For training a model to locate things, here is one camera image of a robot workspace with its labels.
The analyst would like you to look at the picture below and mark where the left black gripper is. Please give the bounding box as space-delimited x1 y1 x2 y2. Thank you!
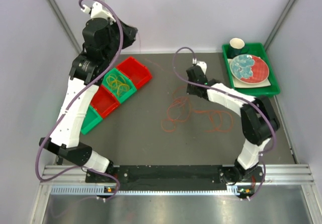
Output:
102 15 137 62

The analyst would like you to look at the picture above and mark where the yellow cable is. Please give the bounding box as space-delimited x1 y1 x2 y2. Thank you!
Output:
107 74 131 97
105 73 131 97

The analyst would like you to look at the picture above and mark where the pink cable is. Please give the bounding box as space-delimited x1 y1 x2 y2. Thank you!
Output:
193 109 234 133

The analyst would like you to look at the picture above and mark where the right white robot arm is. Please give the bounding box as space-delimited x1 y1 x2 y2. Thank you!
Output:
186 59 280 182

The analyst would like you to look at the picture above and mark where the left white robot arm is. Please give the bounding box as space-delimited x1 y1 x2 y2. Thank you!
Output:
36 0 138 182

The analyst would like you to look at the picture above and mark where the white square plate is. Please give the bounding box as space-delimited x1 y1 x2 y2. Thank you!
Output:
228 54 271 89

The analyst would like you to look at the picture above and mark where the red bin far end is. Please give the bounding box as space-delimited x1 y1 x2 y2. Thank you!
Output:
116 57 152 90

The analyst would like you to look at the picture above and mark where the dark green cup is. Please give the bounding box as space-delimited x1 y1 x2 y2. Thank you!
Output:
227 38 249 59

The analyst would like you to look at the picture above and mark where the red and blue plate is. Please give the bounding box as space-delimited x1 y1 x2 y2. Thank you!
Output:
229 54 270 85

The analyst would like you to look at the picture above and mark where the large green tray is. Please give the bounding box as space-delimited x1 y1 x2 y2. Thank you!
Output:
222 43 280 97

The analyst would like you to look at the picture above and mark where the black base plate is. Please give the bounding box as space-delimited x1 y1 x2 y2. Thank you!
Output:
85 164 265 191

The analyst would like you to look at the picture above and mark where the aluminium frame rail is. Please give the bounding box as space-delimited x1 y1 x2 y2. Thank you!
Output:
41 164 314 185

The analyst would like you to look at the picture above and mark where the grey slotted cable duct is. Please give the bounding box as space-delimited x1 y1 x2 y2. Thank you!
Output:
50 185 252 196

